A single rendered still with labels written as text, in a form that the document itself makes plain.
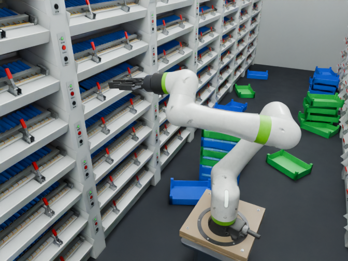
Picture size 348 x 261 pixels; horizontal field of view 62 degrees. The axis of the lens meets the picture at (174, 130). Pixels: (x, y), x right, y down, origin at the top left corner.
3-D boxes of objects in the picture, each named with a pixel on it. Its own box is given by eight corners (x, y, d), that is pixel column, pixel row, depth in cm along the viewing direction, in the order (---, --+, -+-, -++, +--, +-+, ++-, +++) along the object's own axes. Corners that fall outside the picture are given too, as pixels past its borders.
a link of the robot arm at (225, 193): (235, 203, 149) (238, 174, 139) (238, 227, 136) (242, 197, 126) (209, 202, 150) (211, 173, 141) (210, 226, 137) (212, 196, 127)
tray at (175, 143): (189, 135, 272) (193, 124, 264) (158, 170, 224) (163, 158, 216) (170, 124, 276) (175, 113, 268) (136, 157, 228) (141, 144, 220)
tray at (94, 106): (148, 81, 180) (152, 68, 175) (82, 122, 132) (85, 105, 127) (121, 67, 184) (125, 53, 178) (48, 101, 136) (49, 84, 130)
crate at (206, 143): (245, 138, 219) (246, 129, 215) (242, 153, 202) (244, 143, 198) (205, 133, 227) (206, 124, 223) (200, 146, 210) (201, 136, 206)
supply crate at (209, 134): (246, 129, 215) (247, 119, 211) (244, 143, 198) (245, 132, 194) (206, 124, 223) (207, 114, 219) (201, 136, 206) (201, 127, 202)
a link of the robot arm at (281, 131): (289, 140, 125) (301, 116, 118) (297, 158, 114) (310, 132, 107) (248, 132, 124) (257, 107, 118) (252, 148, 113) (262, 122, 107)
